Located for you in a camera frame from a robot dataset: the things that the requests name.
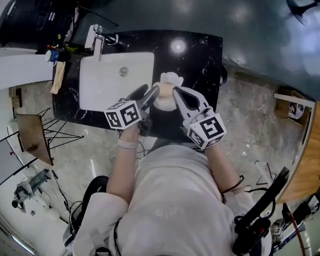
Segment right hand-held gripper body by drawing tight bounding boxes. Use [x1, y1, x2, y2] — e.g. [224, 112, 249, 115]
[183, 106, 228, 151]

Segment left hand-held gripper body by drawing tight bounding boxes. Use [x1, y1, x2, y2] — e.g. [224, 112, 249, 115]
[104, 99, 154, 137]

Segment beige plastic block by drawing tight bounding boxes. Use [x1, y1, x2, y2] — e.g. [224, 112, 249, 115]
[152, 82, 176, 100]

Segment white and beige plastic piece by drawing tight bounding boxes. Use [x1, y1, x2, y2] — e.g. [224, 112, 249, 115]
[152, 71, 185, 112]

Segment person's left forearm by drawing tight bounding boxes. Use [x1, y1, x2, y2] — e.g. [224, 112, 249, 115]
[106, 126, 141, 205]

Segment person's right forearm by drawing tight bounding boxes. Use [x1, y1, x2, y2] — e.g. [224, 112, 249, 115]
[203, 143, 245, 195]

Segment white sink basin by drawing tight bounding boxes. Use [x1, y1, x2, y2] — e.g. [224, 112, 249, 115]
[79, 51, 155, 113]

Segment white wristband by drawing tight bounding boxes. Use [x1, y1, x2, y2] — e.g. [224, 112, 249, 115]
[117, 138, 139, 151]

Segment chrome faucet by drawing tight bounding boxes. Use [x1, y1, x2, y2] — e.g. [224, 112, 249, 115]
[84, 24, 120, 62]

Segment person's white shirt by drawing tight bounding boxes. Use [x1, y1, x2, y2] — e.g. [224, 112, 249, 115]
[72, 144, 273, 256]

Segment green bottle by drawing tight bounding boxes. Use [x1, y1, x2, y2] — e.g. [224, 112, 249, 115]
[62, 41, 84, 52]

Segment black rigid bar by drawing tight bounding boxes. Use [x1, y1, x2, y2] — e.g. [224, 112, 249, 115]
[232, 166, 291, 256]

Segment wooden board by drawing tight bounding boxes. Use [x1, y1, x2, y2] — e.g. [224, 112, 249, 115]
[15, 113, 55, 167]

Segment curved wooden table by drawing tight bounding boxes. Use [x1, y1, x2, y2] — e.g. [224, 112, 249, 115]
[275, 99, 320, 205]

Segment white partition panel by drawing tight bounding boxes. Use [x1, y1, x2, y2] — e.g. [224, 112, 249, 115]
[0, 48, 55, 90]

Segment whiteboard on stand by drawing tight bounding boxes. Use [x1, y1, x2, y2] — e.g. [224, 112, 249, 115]
[0, 136, 39, 186]

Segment black storage box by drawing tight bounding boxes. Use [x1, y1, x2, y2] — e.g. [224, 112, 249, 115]
[0, 0, 76, 48]

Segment round table with black pedestal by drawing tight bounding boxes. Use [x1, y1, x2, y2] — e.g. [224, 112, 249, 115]
[286, 0, 320, 26]

